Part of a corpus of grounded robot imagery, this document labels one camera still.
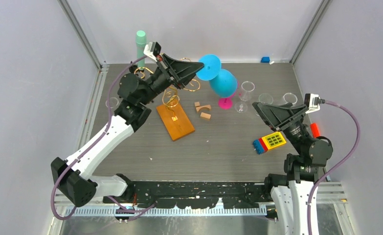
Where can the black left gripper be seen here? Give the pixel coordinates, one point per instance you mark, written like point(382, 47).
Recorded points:
point(184, 71)

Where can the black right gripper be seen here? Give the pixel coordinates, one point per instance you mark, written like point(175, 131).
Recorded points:
point(280, 116)

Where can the clear wine glass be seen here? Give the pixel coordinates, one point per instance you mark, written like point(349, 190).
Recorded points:
point(289, 98)
point(112, 103)
point(245, 94)
point(265, 98)

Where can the clear wine glass front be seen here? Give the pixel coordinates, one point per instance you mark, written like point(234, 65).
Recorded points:
point(245, 94)

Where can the blue plastic wine glass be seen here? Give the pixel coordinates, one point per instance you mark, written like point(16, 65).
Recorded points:
point(222, 82)

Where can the pink plastic wine glass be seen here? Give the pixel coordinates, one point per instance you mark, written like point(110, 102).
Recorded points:
point(225, 103)

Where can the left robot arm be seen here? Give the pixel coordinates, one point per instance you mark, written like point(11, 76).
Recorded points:
point(73, 177)

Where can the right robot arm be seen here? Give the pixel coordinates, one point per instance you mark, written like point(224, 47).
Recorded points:
point(291, 192)

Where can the orange wooden rack base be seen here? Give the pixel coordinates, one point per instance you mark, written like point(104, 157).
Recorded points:
point(176, 121)

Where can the colourful toy block calculator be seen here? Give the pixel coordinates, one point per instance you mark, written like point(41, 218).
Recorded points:
point(268, 142)

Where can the wooden arch block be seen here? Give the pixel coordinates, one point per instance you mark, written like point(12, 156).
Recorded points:
point(203, 108)

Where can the red block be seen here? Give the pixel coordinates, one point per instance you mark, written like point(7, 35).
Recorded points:
point(315, 130)

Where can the wooden rectangular block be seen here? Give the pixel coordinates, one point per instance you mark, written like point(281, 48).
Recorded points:
point(205, 116)

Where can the small blue block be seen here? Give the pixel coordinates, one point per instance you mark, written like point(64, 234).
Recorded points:
point(265, 59)

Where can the green microphone on tripod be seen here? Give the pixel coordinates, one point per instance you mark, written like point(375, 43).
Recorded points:
point(141, 41)

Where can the gold wire wine glass rack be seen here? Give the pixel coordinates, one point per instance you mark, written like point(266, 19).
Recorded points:
point(170, 98)

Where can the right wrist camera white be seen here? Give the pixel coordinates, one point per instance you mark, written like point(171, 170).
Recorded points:
point(313, 102)

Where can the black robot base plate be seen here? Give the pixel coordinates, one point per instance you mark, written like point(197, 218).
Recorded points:
point(196, 195)

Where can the aluminium frame rail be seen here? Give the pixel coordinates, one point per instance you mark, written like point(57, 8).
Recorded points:
point(74, 22)

